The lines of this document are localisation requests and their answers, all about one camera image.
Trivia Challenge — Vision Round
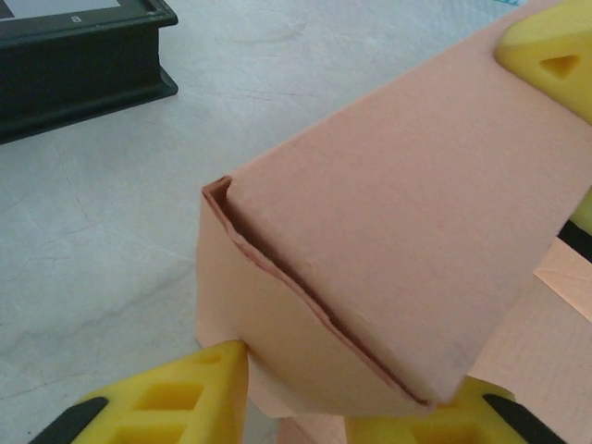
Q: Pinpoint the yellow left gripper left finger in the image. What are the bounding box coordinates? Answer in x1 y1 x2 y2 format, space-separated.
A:
27 339 252 444

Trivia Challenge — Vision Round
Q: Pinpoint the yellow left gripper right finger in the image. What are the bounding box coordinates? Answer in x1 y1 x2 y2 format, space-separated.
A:
344 376 569 444

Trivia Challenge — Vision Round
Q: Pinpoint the brown cardboard box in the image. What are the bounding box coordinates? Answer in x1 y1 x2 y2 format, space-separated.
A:
195 0 592 444

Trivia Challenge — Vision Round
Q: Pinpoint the black grey folding chessboard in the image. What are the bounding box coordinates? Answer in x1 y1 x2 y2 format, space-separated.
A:
0 0 179 146

